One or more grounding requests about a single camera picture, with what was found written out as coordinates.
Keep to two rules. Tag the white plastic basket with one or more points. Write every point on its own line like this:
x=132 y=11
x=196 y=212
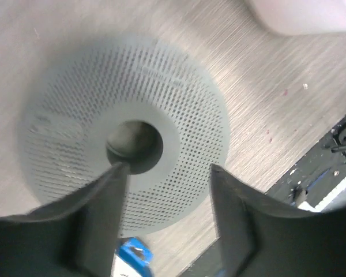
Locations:
x=308 y=17

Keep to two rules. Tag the blue razor package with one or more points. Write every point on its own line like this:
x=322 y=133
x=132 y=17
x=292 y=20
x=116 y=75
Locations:
x=132 y=259

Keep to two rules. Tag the grey cable spool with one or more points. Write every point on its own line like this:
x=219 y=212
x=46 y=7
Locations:
x=127 y=99

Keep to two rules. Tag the white slotted cable duct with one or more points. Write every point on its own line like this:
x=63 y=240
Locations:
x=326 y=201

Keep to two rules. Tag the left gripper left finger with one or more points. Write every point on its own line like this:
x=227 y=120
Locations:
x=73 y=236

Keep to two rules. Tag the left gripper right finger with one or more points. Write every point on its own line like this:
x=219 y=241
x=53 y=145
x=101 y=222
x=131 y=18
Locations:
x=261 y=236

